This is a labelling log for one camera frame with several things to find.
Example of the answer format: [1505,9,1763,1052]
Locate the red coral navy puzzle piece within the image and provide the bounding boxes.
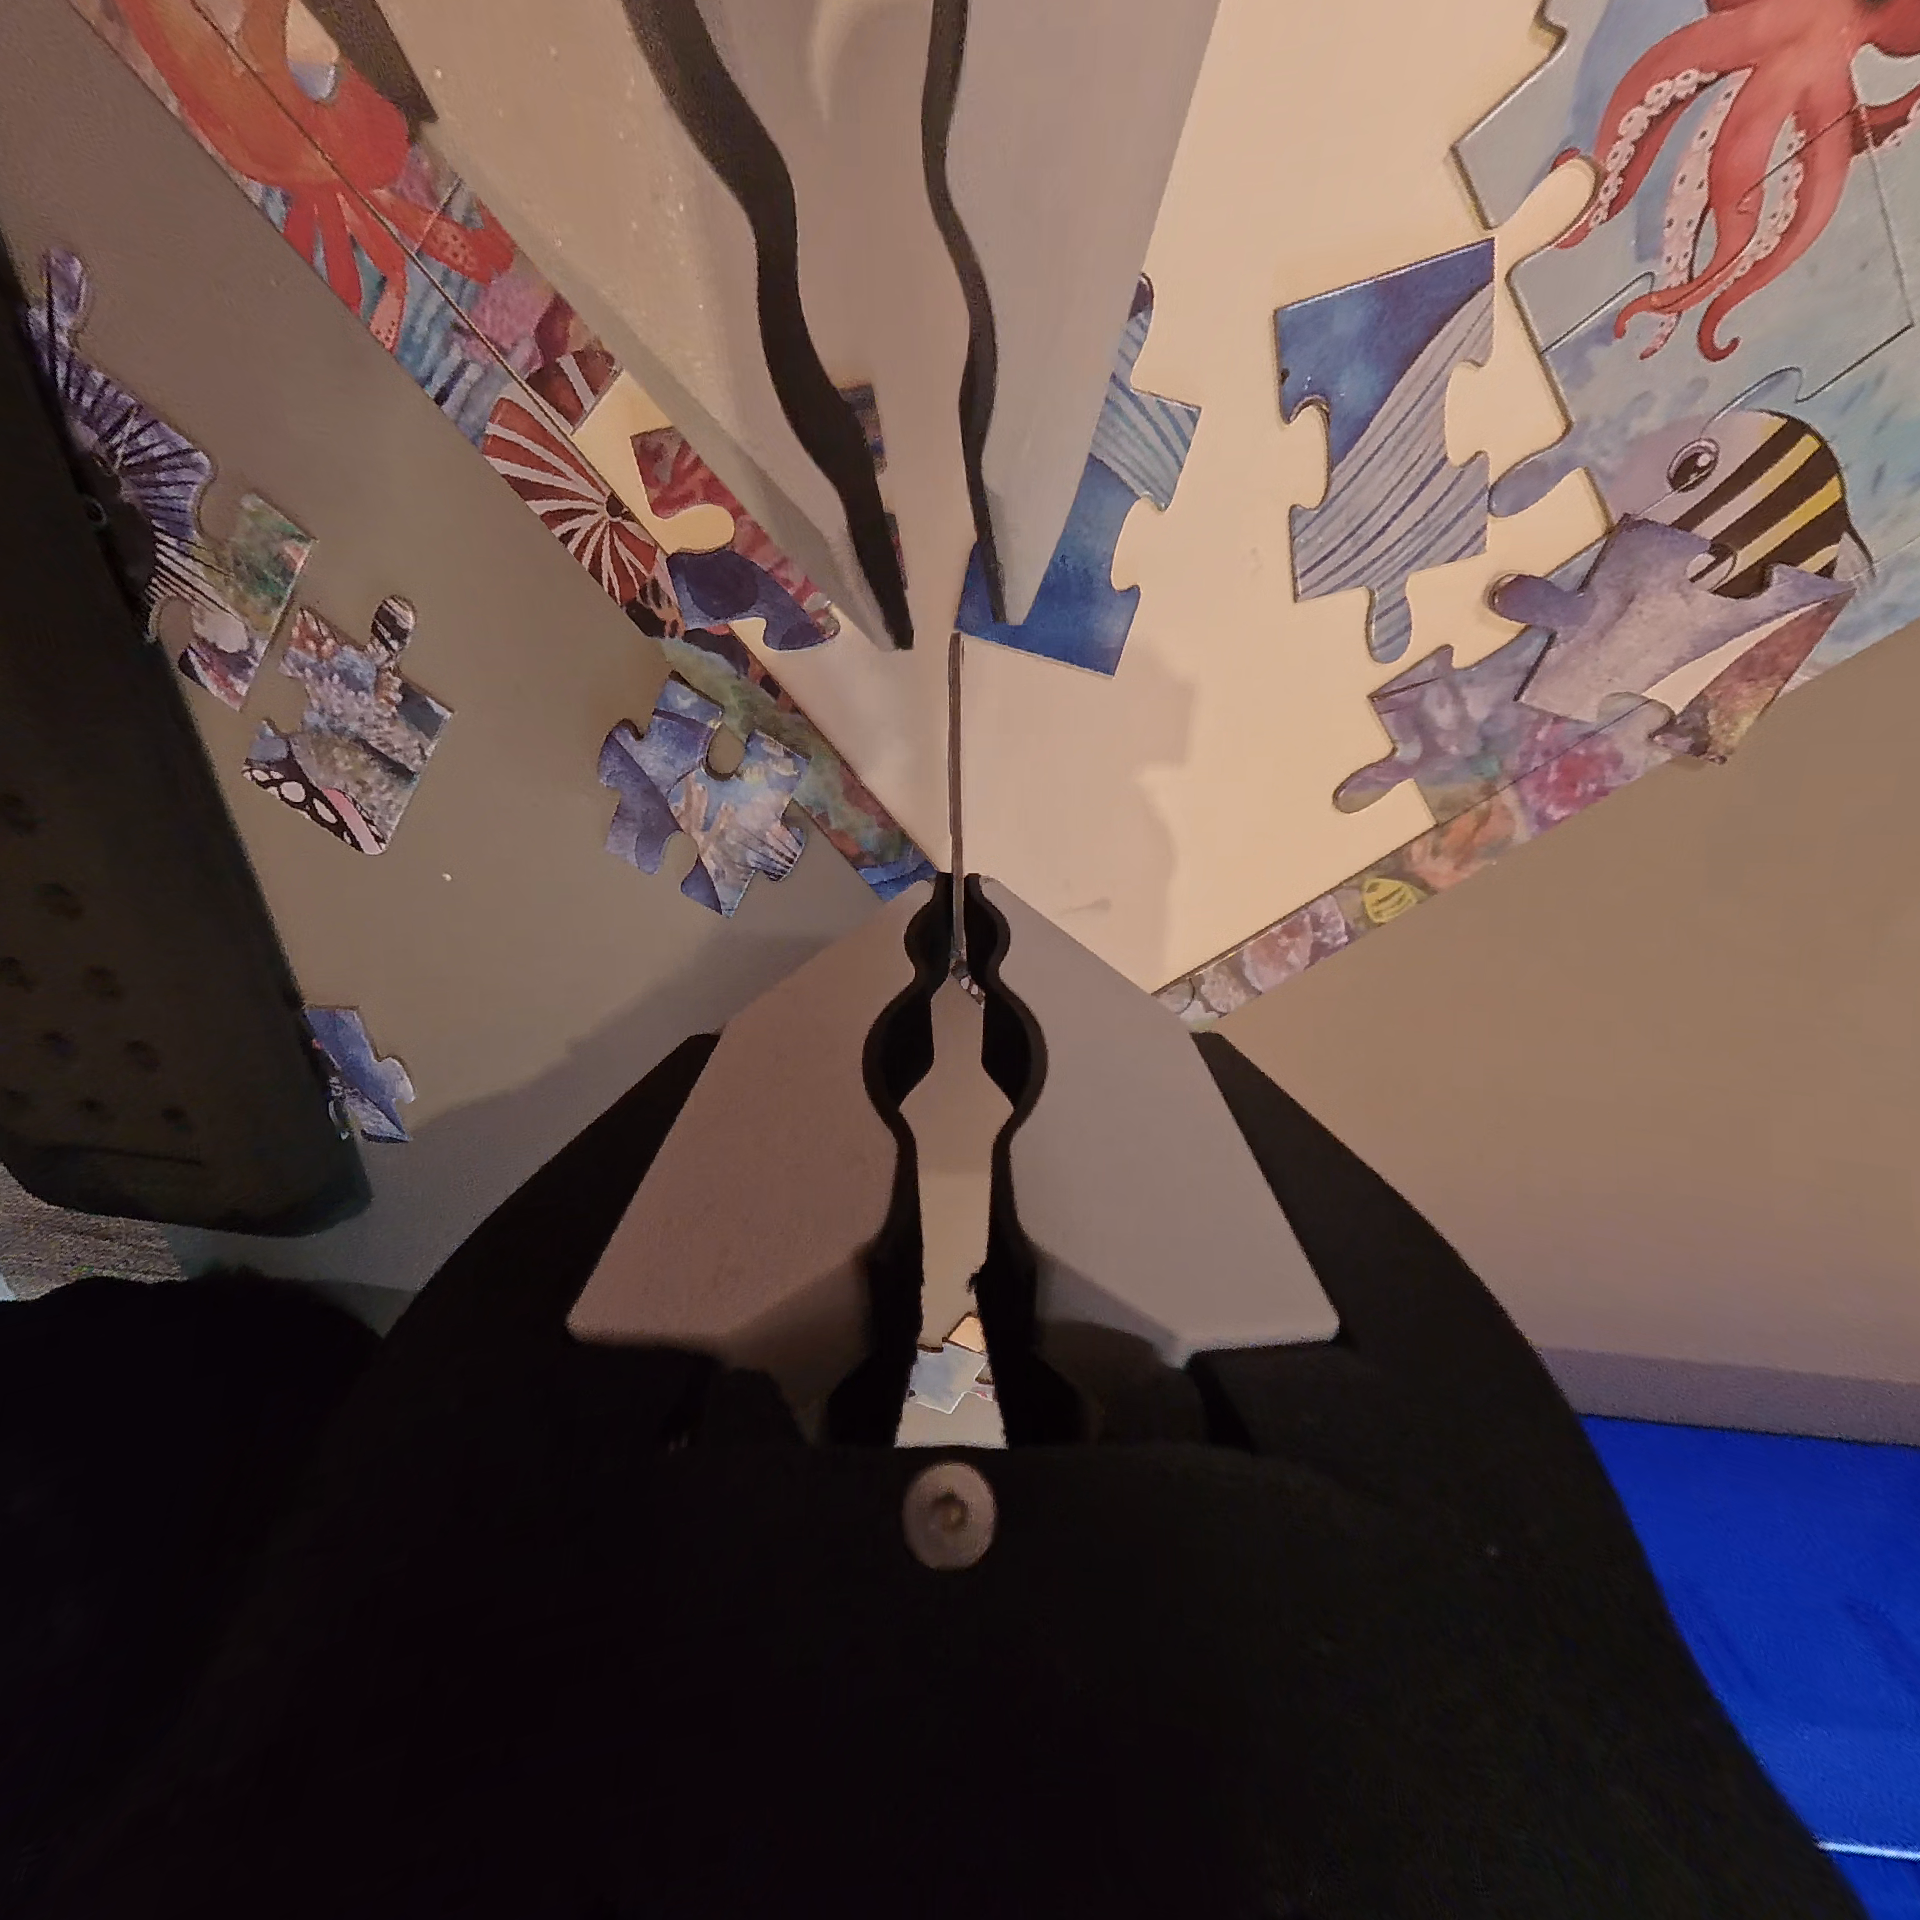
[627,430,840,655]

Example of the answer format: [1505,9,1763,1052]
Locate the few scattered puzzle pieces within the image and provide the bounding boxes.
[898,1316,1001,1421]

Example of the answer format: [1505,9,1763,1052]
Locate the blue plastic storage bin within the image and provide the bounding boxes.
[1575,1412,1920,1920]

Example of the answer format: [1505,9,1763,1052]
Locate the person's black clothing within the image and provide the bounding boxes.
[0,1274,377,1920]

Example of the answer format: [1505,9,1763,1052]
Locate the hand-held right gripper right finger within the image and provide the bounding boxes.
[959,873,1345,1447]

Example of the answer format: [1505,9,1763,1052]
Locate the purple and navy puzzle piece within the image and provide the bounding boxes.
[1490,518,1860,767]

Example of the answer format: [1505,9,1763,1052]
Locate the black perforated pad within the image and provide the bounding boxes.
[0,241,371,1240]

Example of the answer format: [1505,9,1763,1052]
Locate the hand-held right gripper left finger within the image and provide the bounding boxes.
[563,873,959,1447]

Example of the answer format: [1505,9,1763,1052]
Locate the group of assembled puzzle pieces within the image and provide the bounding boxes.
[112,0,1920,816]

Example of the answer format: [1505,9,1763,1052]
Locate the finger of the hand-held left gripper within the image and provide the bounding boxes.
[918,0,1220,629]
[368,0,917,655]

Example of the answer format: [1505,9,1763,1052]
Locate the pile of loose puzzle pieces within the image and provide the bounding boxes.
[21,246,818,1151]

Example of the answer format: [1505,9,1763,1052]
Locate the ocean print puzzle board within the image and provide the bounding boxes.
[67,0,1920,1032]

